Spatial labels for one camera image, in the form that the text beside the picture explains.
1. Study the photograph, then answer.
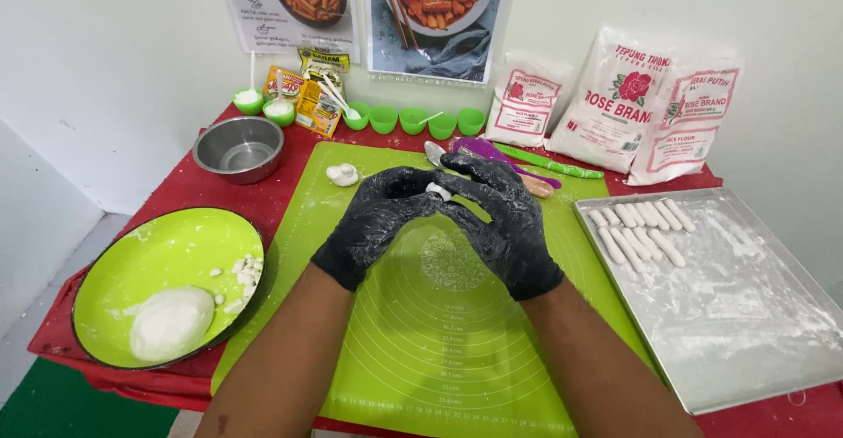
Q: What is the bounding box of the large white dough ball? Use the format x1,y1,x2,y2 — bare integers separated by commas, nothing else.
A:
129,286,216,363

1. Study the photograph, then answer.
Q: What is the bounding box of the pile of dough scraps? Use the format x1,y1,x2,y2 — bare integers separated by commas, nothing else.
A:
209,253,264,315

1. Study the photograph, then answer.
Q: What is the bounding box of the stainless steel bowl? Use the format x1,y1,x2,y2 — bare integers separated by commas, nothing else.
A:
192,116,285,185

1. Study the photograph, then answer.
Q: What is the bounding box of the large white flour bag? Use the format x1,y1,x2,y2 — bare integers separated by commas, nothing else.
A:
545,27,674,174

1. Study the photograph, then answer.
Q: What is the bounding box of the person's left hand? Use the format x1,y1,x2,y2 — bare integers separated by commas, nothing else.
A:
311,166,443,293

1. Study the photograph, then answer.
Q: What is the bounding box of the white dough lump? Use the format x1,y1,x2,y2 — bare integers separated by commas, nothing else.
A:
326,163,360,188

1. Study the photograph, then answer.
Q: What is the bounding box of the floured metal baking tray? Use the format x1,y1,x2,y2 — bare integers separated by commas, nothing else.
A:
572,188,843,416

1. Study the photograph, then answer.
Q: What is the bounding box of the row of white dough sticks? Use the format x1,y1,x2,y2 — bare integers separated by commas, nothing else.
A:
587,198,697,273

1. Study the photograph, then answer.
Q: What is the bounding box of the lime green plate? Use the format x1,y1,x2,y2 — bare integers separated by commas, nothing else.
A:
71,207,267,370

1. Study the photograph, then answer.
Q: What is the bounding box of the green cup with white powder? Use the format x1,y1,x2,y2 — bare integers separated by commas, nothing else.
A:
263,98,296,128
232,88,265,116

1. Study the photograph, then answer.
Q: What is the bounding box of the small white flour bag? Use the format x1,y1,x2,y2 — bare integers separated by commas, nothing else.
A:
484,52,573,148

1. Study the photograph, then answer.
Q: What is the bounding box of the person's right hand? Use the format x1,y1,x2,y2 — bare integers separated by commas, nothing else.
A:
431,152,565,302

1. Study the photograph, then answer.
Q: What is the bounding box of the white recipe poster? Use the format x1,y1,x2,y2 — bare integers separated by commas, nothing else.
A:
212,0,362,64

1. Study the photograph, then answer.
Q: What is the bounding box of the leaning white flour bag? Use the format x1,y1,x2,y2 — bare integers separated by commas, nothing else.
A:
626,59,744,187

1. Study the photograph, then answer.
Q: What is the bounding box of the metal spoon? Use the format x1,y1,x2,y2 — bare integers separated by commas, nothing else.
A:
423,140,450,169

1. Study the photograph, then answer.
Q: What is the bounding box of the food photo poster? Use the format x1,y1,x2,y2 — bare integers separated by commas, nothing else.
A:
365,0,522,86

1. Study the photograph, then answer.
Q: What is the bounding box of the green silicone baking mat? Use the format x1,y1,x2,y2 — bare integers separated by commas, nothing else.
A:
211,141,659,438

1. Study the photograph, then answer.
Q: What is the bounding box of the yellow seasoning packet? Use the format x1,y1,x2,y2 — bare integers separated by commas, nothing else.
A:
294,79,344,138

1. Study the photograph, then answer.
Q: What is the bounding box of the wooden handle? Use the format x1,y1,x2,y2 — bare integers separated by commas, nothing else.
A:
520,174,556,199

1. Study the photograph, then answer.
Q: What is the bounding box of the red tablecloth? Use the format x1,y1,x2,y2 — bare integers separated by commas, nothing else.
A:
28,103,843,438

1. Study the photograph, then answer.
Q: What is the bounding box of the purple spatula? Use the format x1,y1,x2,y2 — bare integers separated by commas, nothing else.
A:
452,136,563,190

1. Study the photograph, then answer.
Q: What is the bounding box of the orange seasoning packet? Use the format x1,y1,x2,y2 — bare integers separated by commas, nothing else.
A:
263,65,306,103

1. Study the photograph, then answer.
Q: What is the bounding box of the clear salt packet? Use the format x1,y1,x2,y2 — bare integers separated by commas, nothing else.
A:
297,47,351,96

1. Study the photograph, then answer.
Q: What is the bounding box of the green plastic knife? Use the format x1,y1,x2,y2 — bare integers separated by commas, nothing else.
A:
494,143,605,180

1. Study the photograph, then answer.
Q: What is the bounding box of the small green cup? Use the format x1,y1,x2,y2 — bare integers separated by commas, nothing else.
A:
342,101,371,131
369,105,399,136
427,112,458,141
398,107,429,136
456,108,487,138

